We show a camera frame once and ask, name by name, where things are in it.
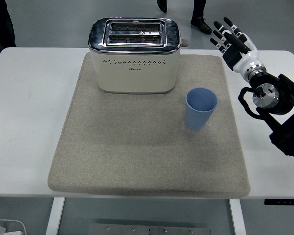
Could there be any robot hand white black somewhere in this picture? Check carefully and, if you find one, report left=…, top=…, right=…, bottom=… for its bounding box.
left=210, top=16, right=261, bottom=74

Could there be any blue plastic cup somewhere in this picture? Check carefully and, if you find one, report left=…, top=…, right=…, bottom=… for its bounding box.
left=185, top=87, right=219, bottom=131

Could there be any person's leg with dark shoe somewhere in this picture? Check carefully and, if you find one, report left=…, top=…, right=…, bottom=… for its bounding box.
left=156, top=0, right=168, bottom=13
left=190, top=0, right=213, bottom=35

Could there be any white chrome toaster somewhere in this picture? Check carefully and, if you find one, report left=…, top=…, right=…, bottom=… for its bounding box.
left=88, top=17, right=190, bottom=94

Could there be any black table control panel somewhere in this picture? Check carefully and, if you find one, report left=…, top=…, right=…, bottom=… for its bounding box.
left=264, top=199, right=294, bottom=206

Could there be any beige felt mat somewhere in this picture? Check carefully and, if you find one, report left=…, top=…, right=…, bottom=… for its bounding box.
left=47, top=53, right=251, bottom=196

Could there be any white table leg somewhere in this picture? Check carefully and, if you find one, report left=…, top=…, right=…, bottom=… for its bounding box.
left=229, top=198, right=247, bottom=235
left=44, top=197, right=66, bottom=235

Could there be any person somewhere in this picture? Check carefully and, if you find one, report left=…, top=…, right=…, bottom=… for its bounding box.
left=0, top=0, right=17, bottom=70

